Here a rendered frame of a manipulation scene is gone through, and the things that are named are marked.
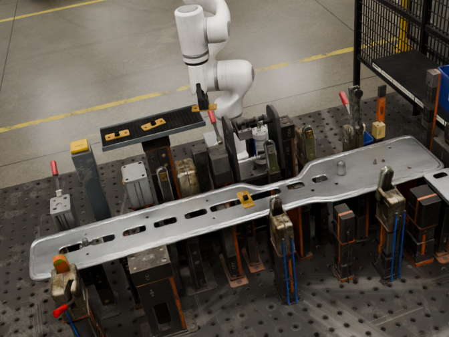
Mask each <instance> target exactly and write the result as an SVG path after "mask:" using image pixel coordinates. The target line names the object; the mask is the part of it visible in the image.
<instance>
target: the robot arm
mask: <svg viewBox="0 0 449 337"><path fill-rule="evenodd" d="M183 1H184V3H185V4H186V5H184V6H182V7H179V8H178V9H177V10H176V11H175V12H174V15H175V19H176V26H177V30H178V37H179V41H180V48H181V52H182V59H183V61H184V62H185V64H186V65H188V73H189V79H190V89H191V94H192V95H194V94H195V93H196V94H197V98H198V107H199V110H208V105H209V101H208V94H207V92H217V91H228V90H230V91H229V92H227V93H226V94H223V95H222V96H220V97H218V98H217V99H216V100H215V101H214V104H217V110H214V115H215V119H216V126H217V128H218V132H219V134H220V136H221V137H222V140H223V146H224V147H225V139H224V134H223V129H222V120H221V118H222V116H227V118H228V119H229V121H230V123H231V119H233V118H238V117H241V116H244V115H243V97H244V95H245V94H246V93H247V92H248V90H249V89H250V87H251V86H252V84H253V80H254V79H255V71H254V67H253V66H252V65H251V63H250V62H248V61H246V60H221V61H216V55H217V54H218V53H219V52H220V51H221V50H222V49H223V48H224V47H225V46H226V45H227V43H228V42H229V39H230V36H231V15H230V11H229V8H228V6H227V4H226V2H225V0H183ZM234 139H235V146H236V150H237V157H238V160H242V159H245V158H248V157H249V155H248V153H247V151H246V149H247V148H246V142H245V140H242V141H240V140H239V139H238V137H237V136H236V134H235V132H234ZM225 148H226V147H225Z"/></svg>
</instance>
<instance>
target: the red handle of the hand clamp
mask: <svg viewBox="0 0 449 337"><path fill-rule="evenodd" d="M339 97H340V98H341V101H342V103H343V106H344V107H345V109H346V111H347V114H348V116H349V119H350V113H349V101H348V99H347V96H346V95H345V92H340V93H339ZM355 130H359V126H358V124H357V122H355Z"/></svg>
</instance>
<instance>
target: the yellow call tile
mask: <svg viewBox="0 0 449 337"><path fill-rule="evenodd" d="M70 149H71V153H72V154H73V153H76V152H81V151H84V150H88V149H89V148H88V140H87V138H86V139H83V140H78V141H75V142H71V143H70Z"/></svg>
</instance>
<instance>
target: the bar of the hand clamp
mask: <svg viewBox="0 0 449 337"><path fill-rule="evenodd" d="M348 92H349V113H350V124H351V126H352V127H353V135H354V134H355V122H357V124H358V126H359V130H358V131H359V132H360V133H362V132H363V128H362V115H361V97H362V96H363V91H362V90H361V88H360V87H359V86H358V85H356V86H352V87H349V88H348Z"/></svg>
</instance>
